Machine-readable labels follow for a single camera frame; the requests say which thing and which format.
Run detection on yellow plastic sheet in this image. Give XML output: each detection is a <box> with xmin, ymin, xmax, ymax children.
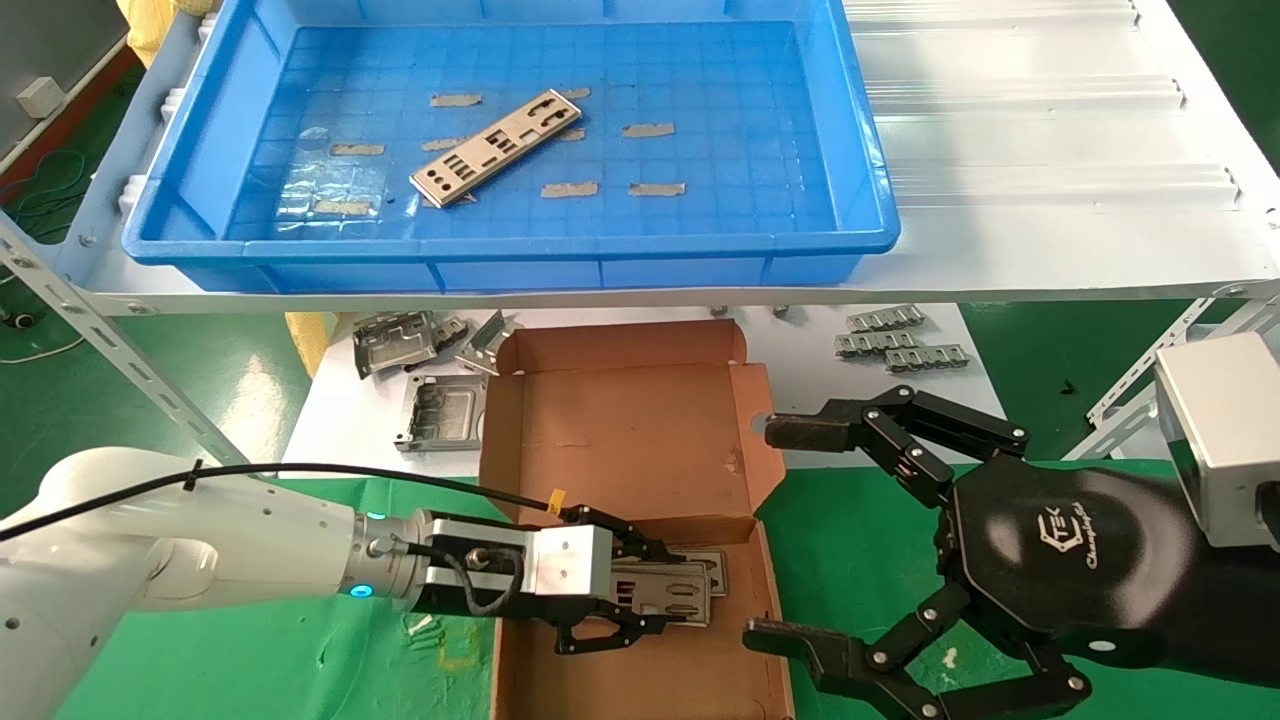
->
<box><xmin>113</xmin><ymin>0</ymin><xmax>216</xmax><ymax>69</ymax></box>
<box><xmin>285</xmin><ymin>312</ymin><xmax>336</xmax><ymax>379</ymax></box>

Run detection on green table cloth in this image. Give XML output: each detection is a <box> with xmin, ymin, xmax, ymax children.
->
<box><xmin>0</xmin><ymin>458</ymin><xmax>1280</xmax><ymax>720</ymax></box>

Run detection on blue plastic tray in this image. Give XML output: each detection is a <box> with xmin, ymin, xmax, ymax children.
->
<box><xmin>120</xmin><ymin>0</ymin><xmax>901</xmax><ymax>293</ymax></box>

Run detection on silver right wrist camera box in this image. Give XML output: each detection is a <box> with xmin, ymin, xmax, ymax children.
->
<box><xmin>1155</xmin><ymin>333</ymin><xmax>1280</xmax><ymax>549</ymax></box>

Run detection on bent metal bracket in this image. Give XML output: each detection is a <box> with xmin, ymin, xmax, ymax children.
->
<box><xmin>353</xmin><ymin>310</ymin><xmax>441</xmax><ymax>379</ymax></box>

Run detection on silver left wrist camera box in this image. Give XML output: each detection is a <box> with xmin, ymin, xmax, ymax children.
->
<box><xmin>530</xmin><ymin>525</ymin><xmax>614</xmax><ymax>601</ymax></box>

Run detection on dark floor cables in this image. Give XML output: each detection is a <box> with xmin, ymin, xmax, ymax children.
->
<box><xmin>0</xmin><ymin>148</ymin><xmax>96</xmax><ymax>241</ymax></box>

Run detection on slotted metal shield plate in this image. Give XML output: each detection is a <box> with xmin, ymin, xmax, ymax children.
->
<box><xmin>665</xmin><ymin>548</ymin><xmax>729</xmax><ymax>599</ymax></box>
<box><xmin>410</xmin><ymin>88</ymin><xmax>584</xmax><ymax>209</ymax></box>
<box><xmin>610</xmin><ymin>558</ymin><xmax>714</xmax><ymax>629</ymax></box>

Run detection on white floor cable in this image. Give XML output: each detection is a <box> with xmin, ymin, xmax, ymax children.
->
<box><xmin>0</xmin><ymin>335</ymin><xmax>89</xmax><ymax>366</ymax></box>

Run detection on flat metal frame part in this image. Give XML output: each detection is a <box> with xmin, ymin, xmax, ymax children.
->
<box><xmin>393</xmin><ymin>373</ymin><xmax>488</xmax><ymax>453</ymax></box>

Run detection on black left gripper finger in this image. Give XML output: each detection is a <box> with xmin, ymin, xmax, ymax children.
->
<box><xmin>558</xmin><ymin>503</ymin><xmax>683</xmax><ymax>564</ymax></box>
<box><xmin>553</xmin><ymin>610</ymin><xmax>671</xmax><ymax>657</ymax></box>

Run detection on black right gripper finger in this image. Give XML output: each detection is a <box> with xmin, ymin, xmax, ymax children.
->
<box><xmin>742</xmin><ymin>585</ymin><xmax>1093</xmax><ymax>720</ymax></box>
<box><xmin>765</xmin><ymin>385</ymin><xmax>1031</xmax><ymax>508</ymax></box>

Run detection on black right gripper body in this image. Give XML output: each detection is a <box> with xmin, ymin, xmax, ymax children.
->
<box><xmin>940</xmin><ymin>458</ymin><xmax>1280</xmax><ymax>691</ymax></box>

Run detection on brown cardboard box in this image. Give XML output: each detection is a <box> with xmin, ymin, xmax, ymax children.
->
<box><xmin>478</xmin><ymin>318</ymin><xmax>796</xmax><ymax>720</ymax></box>

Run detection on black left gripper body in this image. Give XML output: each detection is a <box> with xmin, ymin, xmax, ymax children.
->
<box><xmin>410</xmin><ymin>528</ymin><xmax>653</xmax><ymax>628</ymax></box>

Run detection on angled metal part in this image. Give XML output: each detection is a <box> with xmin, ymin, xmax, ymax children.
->
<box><xmin>455</xmin><ymin>310</ymin><xmax>523</xmax><ymax>376</ymax></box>

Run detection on white electrical box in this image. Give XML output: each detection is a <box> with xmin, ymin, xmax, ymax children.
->
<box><xmin>15</xmin><ymin>76</ymin><xmax>66</xmax><ymax>117</ymax></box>

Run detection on white ribbed plastic sheet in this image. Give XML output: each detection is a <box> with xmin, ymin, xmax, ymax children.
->
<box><xmin>832</xmin><ymin>0</ymin><xmax>1246</xmax><ymax>213</ymax></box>

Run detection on slotted metal strip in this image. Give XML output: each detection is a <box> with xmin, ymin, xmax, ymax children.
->
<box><xmin>835</xmin><ymin>332</ymin><xmax>919</xmax><ymax>358</ymax></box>
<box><xmin>885</xmin><ymin>344</ymin><xmax>971</xmax><ymax>373</ymax></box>
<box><xmin>846</xmin><ymin>305</ymin><xmax>926</xmax><ymax>333</ymax></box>

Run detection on white metal shelf rack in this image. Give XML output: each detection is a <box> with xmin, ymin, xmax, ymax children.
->
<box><xmin>0</xmin><ymin>0</ymin><xmax>1280</xmax><ymax>481</ymax></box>

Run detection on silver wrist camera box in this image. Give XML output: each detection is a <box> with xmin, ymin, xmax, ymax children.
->
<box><xmin>1155</xmin><ymin>333</ymin><xmax>1280</xmax><ymax>549</ymax></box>
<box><xmin>530</xmin><ymin>525</ymin><xmax>614</xmax><ymax>601</ymax></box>

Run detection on clear tape patch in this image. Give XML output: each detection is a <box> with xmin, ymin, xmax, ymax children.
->
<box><xmin>280</xmin><ymin>160</ymin><xmax>381</xmax><ymax>219</ymax></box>

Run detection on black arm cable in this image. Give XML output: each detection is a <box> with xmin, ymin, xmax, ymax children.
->
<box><xmin>0</xmin><ymin>460</ymin><xmax>566</xmax><ymax>546</ymax></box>

